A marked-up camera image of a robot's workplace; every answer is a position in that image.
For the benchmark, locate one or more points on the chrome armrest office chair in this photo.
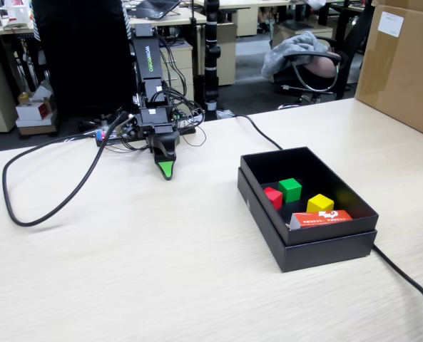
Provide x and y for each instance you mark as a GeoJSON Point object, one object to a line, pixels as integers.
{"type": "Point", "coordinates": [320, 85]}

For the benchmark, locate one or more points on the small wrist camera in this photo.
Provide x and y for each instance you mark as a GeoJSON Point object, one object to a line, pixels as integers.
{"type": "Point", "coordinates": [129, 126]}

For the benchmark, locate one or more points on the large brown cardboard box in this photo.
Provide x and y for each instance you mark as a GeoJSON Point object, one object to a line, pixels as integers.
{"type": "Point", "coordinates": [400, 71]}

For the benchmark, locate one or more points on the white and red small box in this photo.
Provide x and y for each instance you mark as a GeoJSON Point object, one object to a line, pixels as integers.
{"type": "Point", "coordinates": [31, 111]}

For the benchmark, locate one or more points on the orange carton pack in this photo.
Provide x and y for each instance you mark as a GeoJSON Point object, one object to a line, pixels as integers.
{"type": "Point", "coordinates": [321, 218]}

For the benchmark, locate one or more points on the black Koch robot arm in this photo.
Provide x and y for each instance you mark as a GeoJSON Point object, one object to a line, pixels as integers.
{"type": "Point", "coordinates": [150, 53]}

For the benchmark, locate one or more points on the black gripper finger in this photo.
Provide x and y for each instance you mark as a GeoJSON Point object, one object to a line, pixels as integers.
{"type": "Point", "coordinates": [165, 146]}

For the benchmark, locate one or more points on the black open box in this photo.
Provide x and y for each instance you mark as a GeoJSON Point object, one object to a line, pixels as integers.
{"type": "Point", "coordinates": [325, 254]}

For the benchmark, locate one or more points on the yellow wooden cube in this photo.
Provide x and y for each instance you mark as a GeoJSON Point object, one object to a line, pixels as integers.
{"type": "Point", "coordinates": [320, 204]}

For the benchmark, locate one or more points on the black laptop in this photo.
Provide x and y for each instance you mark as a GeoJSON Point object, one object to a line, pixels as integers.
{"type": "Point", "coordinates": [157, 7]}

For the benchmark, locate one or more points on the red wooden cube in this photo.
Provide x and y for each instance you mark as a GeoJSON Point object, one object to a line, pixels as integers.
{"type": "Point", "coordinates": [273, 199]}

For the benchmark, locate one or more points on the beige drawer cabinet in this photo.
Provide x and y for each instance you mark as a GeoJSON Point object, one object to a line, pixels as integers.
{"type": "Point", "coordinates": [180, 64]}

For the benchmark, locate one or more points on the black office chair back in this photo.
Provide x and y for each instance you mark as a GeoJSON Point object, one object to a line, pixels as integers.
{"type": "Point", "coordinates": [82, 53]}

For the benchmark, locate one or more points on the controller board with red LED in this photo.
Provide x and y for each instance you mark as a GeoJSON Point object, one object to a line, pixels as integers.
{"type": "Point", "coordinates": [102, 137]}

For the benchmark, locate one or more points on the grey blanket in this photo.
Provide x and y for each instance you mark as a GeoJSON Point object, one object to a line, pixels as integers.
{"type": "Point", "coordinates": [286, 50]}

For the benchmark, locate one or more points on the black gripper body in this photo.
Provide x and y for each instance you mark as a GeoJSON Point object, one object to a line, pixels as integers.
{"type": "Point", "coordinates": [156, 119]}

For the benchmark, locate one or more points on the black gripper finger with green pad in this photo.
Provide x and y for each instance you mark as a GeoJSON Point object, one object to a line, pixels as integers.
{"type": "Point", "coordinates": [165, 169]}

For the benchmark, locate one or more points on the black vertical pole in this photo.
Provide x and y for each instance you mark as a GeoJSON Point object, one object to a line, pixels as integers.
{"type": "Point", "coordinates": [212, 71]}

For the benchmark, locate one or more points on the black cardboard box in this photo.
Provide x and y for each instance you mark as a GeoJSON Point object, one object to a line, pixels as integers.
{"type": "Point", "coordinates": [325, 233]}

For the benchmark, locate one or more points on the green wooden cube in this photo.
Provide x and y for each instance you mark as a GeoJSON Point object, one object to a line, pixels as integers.
{"type": "Point", "coordinates": [290, 190]}

